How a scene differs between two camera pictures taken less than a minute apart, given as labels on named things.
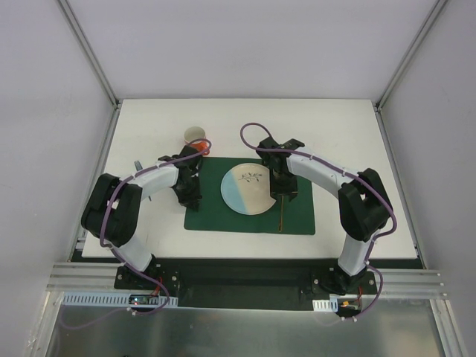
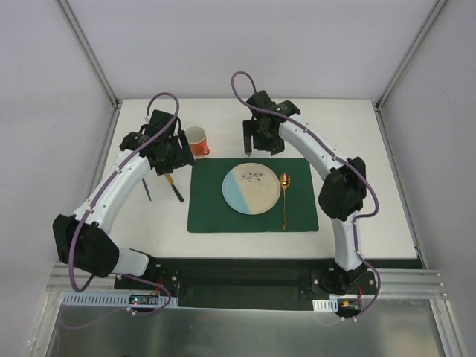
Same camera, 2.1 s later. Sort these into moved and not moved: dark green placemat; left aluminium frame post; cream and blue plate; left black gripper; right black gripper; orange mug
Moved: right black gripper; left black gripper
Not moved: left aluminium frame post; cream and blue plate; orange mug; dark green placemat
